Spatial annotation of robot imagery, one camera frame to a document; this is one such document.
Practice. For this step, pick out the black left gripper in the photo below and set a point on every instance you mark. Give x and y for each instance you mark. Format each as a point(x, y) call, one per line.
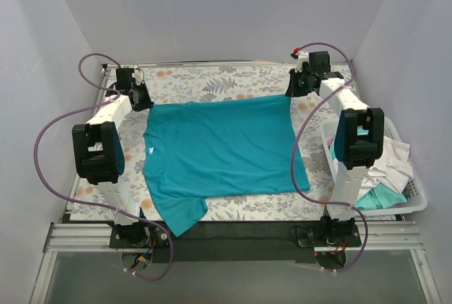
point(142, 97)

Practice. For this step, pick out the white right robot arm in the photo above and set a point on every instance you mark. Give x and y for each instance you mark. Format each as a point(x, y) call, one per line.
point(358, 143)

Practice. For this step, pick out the teal t-shirt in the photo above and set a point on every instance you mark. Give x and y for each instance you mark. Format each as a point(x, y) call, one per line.
point(194, 151)

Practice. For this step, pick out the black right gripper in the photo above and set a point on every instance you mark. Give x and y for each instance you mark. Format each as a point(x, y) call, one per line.
point(296, 85)

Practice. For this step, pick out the white plastic laundry basket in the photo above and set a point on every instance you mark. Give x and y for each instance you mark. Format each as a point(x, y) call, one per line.
point(416, 200)

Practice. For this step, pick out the mint green shirt in basket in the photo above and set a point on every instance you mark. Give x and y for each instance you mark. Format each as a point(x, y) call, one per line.
point(380, 197)

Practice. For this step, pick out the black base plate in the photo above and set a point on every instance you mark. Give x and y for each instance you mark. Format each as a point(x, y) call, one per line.
point(161, 248)

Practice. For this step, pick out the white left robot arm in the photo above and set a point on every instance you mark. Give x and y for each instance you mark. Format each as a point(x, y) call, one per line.
point(99, 156)

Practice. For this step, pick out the white t-shirt in basket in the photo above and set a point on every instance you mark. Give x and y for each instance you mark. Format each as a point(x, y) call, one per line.
point(391, 170)

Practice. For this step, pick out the aluminium frame rail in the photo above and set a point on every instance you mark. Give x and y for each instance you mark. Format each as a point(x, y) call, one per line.
point(377, 235)

